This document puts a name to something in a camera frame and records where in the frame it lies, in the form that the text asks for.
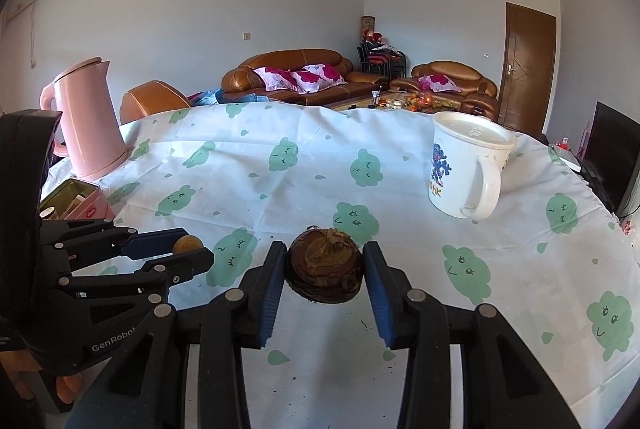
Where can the brown leather sofa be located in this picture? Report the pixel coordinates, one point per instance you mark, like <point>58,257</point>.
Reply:
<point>285,58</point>

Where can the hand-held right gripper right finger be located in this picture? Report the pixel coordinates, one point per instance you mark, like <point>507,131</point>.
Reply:
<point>380,299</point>

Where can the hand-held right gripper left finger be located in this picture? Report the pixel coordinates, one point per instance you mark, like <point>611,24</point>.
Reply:
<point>272,294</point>

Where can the dark mangosteen with dry calyx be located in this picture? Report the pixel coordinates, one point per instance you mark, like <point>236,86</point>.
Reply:
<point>325,264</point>

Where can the red plush toy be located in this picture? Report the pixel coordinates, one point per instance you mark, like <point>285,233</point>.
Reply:
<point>372,36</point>

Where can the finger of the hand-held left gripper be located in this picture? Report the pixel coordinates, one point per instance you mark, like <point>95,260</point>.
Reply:
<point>190,264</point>
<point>150,245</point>

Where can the metal tin with pink sides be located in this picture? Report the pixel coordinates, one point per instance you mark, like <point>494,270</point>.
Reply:
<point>95,206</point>

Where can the blue plaid cloth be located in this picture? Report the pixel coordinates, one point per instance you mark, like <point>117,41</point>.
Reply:
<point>205,97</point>

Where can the brown wooden door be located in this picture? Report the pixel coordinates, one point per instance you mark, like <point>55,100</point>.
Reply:
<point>530,69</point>

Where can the brown leather armchair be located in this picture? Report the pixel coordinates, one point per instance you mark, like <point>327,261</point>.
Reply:
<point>460,71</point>

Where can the orange leather chair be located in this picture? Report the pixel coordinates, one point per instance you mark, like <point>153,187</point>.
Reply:
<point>150,101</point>

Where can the white mug with blue print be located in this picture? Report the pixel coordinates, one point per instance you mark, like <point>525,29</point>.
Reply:
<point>455,169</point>

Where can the cluttered coffee table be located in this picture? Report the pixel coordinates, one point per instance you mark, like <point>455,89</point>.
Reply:
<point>360,101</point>

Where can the small yellow-brown fruit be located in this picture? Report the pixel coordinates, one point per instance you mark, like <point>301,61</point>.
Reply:
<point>190,243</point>

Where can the person's left hand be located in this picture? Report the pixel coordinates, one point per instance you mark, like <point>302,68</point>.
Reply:
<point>69,391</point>

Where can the white pillow with magenta flowers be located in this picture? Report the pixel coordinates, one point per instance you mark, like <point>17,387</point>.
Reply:
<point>320,76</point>
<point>275,78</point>
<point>439,83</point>

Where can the tall patterned vase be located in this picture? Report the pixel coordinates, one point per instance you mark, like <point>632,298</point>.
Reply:
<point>367,23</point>

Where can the pink electric kettle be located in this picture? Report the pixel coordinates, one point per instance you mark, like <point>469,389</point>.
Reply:
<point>90,124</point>

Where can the stacked dark chairs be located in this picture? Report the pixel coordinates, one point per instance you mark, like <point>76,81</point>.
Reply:
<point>382,61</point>

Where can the black television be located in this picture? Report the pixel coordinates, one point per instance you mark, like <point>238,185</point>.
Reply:
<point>612,144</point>

